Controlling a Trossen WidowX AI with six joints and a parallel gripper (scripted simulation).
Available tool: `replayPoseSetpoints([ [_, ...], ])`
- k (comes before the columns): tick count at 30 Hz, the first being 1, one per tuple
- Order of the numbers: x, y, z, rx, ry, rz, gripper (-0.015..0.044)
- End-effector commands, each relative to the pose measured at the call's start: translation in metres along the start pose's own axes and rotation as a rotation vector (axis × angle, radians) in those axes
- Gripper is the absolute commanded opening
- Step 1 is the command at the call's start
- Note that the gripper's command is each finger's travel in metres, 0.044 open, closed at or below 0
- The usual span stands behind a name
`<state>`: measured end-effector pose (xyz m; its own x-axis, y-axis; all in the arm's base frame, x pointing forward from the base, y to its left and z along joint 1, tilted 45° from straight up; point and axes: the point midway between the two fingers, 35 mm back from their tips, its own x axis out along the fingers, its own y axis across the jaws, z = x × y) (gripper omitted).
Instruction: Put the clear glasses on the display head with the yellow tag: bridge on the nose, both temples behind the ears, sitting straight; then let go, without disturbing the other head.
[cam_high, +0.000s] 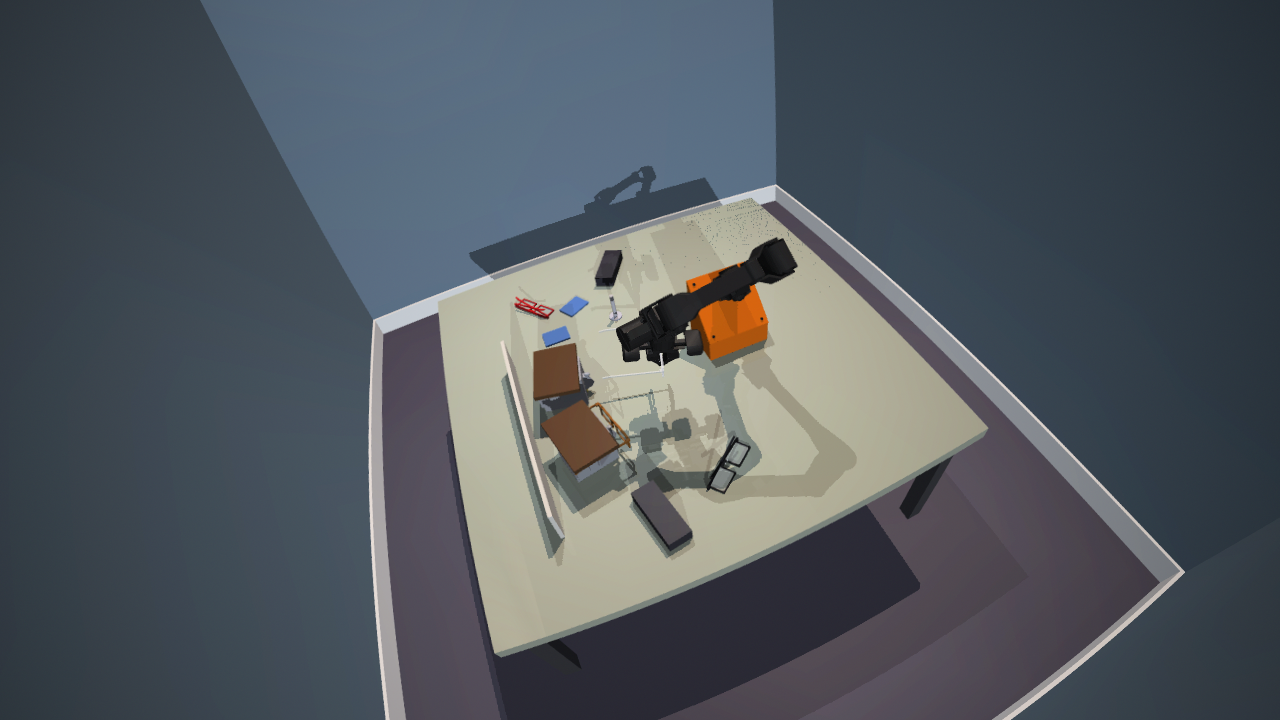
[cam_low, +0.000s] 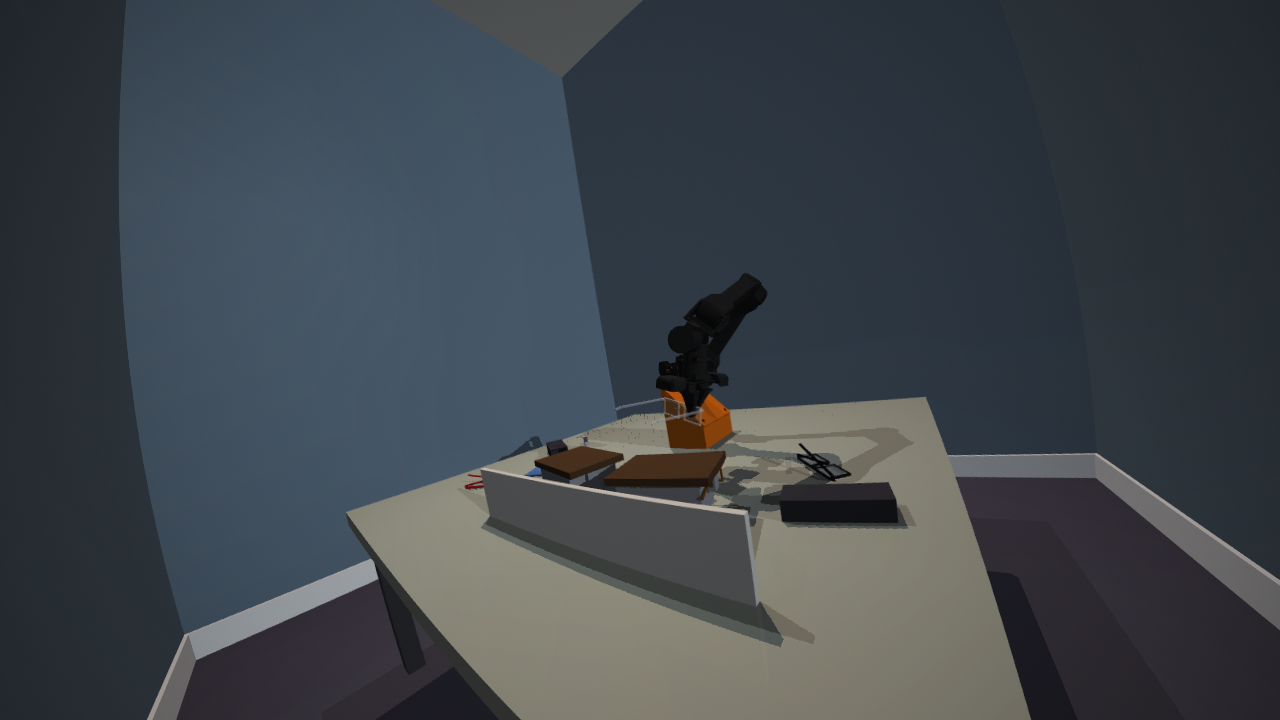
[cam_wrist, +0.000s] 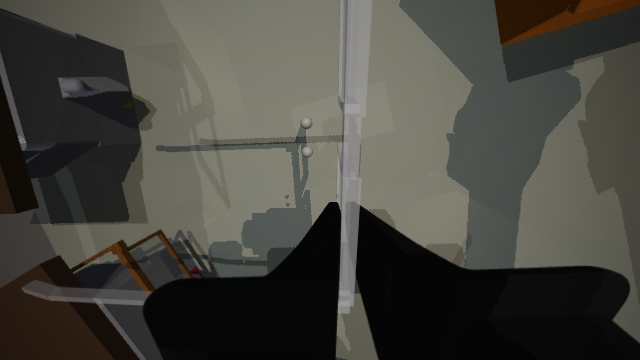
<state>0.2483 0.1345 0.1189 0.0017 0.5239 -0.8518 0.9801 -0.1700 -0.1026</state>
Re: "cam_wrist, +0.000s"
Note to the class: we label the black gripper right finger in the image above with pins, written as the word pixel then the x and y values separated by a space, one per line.
pixel 419 305

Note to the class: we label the white rectangular panel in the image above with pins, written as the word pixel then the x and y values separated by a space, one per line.
pixel 23 245

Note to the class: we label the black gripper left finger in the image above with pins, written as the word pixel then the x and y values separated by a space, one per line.
pixel 295 307

